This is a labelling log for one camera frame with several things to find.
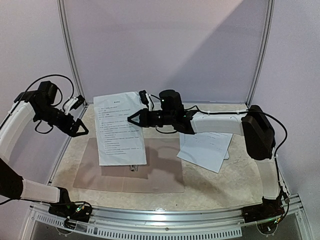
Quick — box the aluminium front rail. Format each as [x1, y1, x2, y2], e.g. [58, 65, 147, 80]
[22, 195, 313, 240]

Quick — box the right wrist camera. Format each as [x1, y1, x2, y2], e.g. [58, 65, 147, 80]
[138, 90, 155, 111]

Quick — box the white paper stack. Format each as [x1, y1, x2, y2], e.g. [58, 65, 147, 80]
[177, 132, 233, 173]

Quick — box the metal folder clip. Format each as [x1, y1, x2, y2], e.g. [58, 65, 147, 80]
[129, 165, 139, 172]

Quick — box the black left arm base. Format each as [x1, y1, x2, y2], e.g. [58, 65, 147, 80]
[48, 195, 93, 223]

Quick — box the printed white top sheet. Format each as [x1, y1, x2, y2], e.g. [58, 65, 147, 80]
[93, 91, 147, 166]

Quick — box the pink paper folder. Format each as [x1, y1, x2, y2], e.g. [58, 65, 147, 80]
[73, 137, 185, 194]

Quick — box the aluminium frame post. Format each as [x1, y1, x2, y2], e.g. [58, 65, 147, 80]
[57, 0, 85, 97]
[245, 0, 275, 107]

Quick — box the aluminium frame right post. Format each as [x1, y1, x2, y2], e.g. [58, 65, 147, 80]
[245, 0, 275, 107]

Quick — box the aluminium frame left post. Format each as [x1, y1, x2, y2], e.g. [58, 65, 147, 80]
[57, 0, 85, 97]

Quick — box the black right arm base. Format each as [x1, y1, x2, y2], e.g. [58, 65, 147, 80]
[241, 196, 290, 224]

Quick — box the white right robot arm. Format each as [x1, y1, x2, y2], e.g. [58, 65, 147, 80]
[127, 89, 290, 218]

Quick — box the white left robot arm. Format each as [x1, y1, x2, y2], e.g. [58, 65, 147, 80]
[0, 81, 89, 217]

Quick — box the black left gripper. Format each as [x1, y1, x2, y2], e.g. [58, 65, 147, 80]
[35, 103, 89, 137]

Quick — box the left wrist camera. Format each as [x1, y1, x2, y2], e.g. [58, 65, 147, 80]
[62, 95, 85, 115]

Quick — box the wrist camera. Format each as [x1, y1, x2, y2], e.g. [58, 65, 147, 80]
[62, 95, 85, 115]
[138, 90, 155, 111]

